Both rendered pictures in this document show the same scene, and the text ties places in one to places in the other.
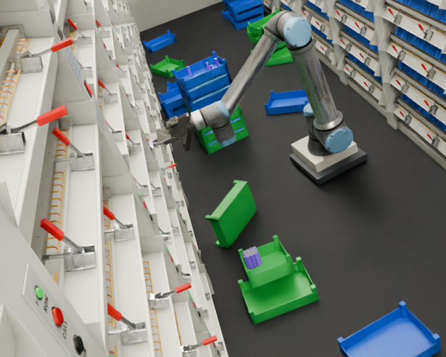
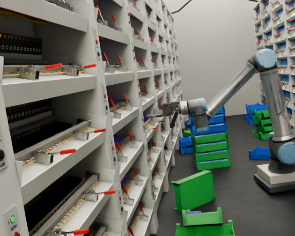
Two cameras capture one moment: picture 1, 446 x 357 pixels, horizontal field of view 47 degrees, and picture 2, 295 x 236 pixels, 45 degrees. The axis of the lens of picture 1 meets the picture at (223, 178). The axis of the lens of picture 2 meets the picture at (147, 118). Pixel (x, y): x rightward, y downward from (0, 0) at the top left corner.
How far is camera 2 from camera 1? 88 cm
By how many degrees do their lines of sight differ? 29
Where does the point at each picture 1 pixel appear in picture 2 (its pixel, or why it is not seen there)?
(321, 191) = (270, 198)
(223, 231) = (180, 196)
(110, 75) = (125, 29)
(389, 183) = not seen: outside the picture
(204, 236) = (168, 205)
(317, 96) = (276, 111)
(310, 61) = (273, 82)
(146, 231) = (90, 55)
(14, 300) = not seen: outside the picture
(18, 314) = not seen: outside the picture
